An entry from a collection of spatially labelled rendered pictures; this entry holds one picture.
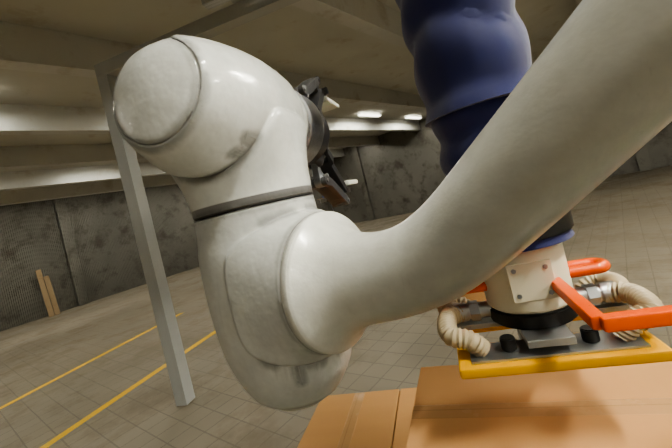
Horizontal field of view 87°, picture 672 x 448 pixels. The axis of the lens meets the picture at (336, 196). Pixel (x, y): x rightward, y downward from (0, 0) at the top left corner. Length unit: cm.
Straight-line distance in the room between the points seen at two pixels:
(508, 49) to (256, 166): 59
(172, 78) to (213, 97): 3
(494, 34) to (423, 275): 62
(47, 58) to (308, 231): 479
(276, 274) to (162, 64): 15
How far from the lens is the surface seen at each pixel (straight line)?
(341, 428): 178
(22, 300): 1566
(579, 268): 87
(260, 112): 26
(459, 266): 19
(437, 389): 108
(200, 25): 345
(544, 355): 79
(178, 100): 24
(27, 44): 500
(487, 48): 75
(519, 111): 18
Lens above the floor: 149
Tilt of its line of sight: level
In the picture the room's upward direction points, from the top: 14 degrees counter-clockwise
